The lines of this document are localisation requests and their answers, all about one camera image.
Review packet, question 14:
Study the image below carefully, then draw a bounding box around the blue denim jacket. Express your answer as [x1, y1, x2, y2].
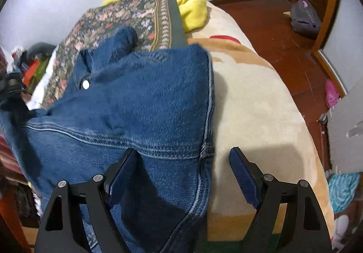
[1, 27, 215, 252]

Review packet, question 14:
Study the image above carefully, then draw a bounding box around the white folded cloth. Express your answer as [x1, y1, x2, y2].
[27, 50, 56, 110]

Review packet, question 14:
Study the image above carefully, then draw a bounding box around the green orange storage box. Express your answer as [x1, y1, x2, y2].
[22, 56, 50, 95]

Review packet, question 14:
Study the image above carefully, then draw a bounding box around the teal patterned cloth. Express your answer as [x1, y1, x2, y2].
[328, 173, 361, 214]

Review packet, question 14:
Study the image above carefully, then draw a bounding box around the grey white pillow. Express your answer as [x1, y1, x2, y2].
[327, 79, 363, 174]

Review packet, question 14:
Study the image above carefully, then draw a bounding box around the beige plush blanket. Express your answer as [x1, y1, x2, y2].
[187, 3, 334, 241]

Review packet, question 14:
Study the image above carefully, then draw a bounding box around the pink croc shoe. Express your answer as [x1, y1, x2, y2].
[325, 79, 340, 109]

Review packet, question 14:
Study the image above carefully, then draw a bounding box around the dark floral bedspread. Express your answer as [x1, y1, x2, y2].
[41, 0, 186, 109]

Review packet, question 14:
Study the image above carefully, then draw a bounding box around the yellow fleece blanket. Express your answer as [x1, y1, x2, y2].
[87, 0, 208, 41]

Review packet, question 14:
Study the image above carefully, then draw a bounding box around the grey purple backpack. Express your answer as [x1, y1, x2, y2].
[290, 0, 322, 39]

